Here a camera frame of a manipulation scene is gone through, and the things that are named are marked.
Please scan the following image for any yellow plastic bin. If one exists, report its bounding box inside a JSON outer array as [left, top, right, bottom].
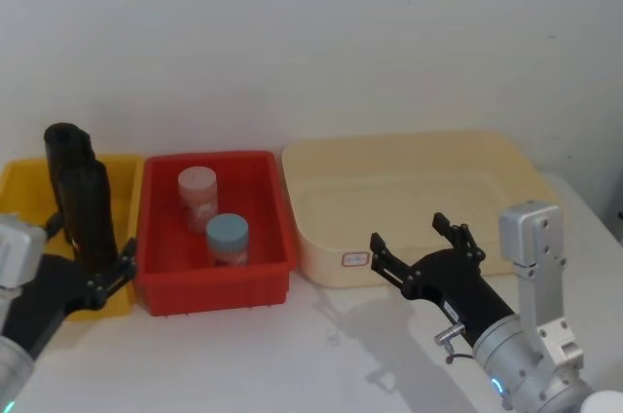
[[0, 154, 145, 322]]

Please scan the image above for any thin dark gripper cable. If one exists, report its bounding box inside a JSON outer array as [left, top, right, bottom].
[[433, 326, 477, 365]]

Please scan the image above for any red plastic bin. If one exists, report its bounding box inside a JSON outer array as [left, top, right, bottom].
[[134, 149, 299, 319]]

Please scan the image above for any cream plastic tray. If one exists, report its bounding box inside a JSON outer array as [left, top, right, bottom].
[[280, 127, 562, 291]]

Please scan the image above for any clear jar with pink lid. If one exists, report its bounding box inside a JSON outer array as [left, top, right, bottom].
[[176, 167, 217, 235]]

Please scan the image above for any clear jar with blue lid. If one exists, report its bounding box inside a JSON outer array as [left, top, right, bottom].
[[204, 213, 250, 269]]

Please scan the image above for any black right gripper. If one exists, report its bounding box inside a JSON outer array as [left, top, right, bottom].
[[369, 211, 518, 349]]

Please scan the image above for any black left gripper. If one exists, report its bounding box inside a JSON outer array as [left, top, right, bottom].
[[0, 211, 139, 361]]

